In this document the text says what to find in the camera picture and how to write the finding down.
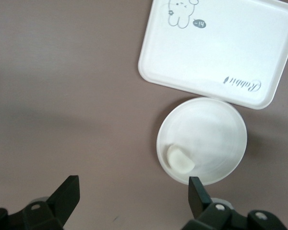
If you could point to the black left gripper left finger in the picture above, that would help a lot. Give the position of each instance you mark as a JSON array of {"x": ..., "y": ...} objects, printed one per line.
[{"x": 64, "y": 201}]

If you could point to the brown table cover sheet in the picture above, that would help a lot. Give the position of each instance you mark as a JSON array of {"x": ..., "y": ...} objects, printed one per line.
[{"x": 62, "y": 95}]

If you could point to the white rabbit print tray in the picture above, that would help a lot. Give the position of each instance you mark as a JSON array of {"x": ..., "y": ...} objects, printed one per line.
[{"x": 218, "y": 48}]

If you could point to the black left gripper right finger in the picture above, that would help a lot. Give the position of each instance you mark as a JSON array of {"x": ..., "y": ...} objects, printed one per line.
[{"x": 199, "y": 201}]

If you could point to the round white plate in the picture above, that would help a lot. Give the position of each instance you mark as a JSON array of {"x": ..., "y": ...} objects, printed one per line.
[{"x": 206, "y": 131}]

